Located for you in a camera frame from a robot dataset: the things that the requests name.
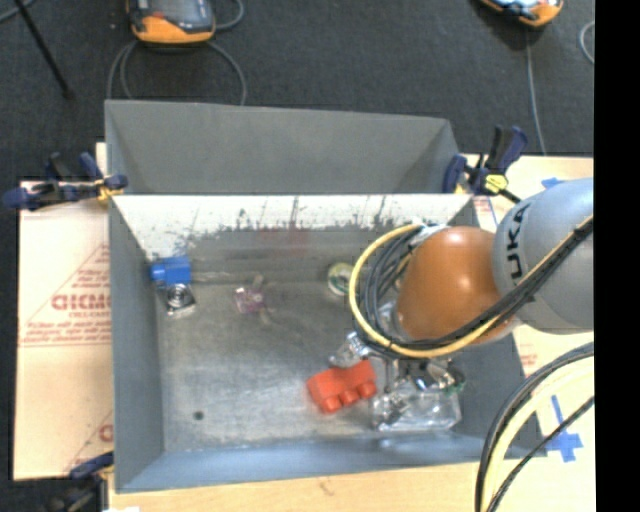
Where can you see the clear glass thing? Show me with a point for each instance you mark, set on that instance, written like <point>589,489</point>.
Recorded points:
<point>349,351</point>

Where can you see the orange-red toy brick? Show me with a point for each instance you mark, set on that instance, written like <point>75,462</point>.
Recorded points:
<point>340,386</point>

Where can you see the pale yellow-green round thing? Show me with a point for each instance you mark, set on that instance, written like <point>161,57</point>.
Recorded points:
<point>337,278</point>

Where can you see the grey metal bin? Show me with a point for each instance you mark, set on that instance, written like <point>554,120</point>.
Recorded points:
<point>240,360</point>

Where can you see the small purple packet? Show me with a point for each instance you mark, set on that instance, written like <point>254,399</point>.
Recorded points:
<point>249,300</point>

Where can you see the shiny silver metal piece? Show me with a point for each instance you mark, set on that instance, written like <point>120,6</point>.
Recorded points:
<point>178,299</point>

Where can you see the blue block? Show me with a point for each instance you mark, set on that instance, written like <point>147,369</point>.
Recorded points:
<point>171,272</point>

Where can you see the brown cardboard board, red print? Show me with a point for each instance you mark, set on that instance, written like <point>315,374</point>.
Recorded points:
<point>60,360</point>

